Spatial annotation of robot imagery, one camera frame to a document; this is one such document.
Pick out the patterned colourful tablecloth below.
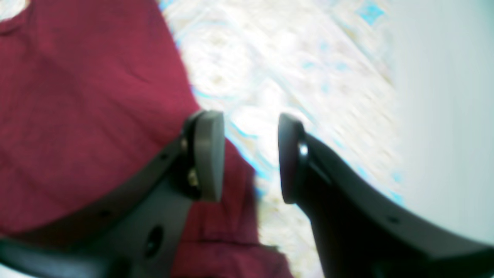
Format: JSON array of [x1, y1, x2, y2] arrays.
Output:
[[0, 0, 406, 278]]

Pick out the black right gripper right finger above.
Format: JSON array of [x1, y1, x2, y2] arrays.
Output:
[[277, 113, 494, 278]]

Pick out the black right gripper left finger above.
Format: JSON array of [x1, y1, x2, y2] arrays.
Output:
[[0, 110, 225, 278]]

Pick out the dark red t-shirt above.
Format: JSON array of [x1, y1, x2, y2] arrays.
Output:
[[0, 0, 292, 278]]

